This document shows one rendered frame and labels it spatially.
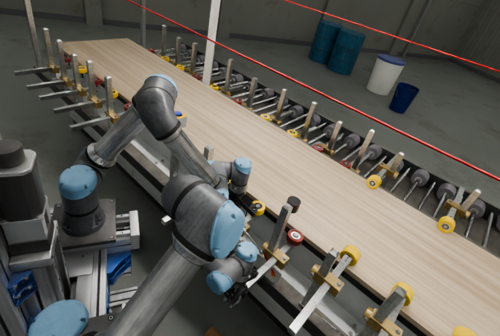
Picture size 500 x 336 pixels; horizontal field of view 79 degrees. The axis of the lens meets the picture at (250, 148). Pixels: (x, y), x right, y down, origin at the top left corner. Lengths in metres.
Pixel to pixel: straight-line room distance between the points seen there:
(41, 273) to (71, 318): 0.22
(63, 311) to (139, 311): 0.21
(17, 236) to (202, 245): 0.49
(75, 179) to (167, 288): 0.60
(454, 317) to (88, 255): 1.53
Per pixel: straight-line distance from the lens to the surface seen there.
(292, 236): 1.56
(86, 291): 1.29
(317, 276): 1.40
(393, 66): 6.74
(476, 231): 2.68
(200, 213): 0.68
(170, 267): 0.72
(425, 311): 1.65
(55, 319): 0.89
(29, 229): 0.96
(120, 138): 1.18
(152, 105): 0.97
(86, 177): 1.19
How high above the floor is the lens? 2.03
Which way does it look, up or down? 33 degrees down
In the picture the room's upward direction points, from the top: 13 degrees clockwise
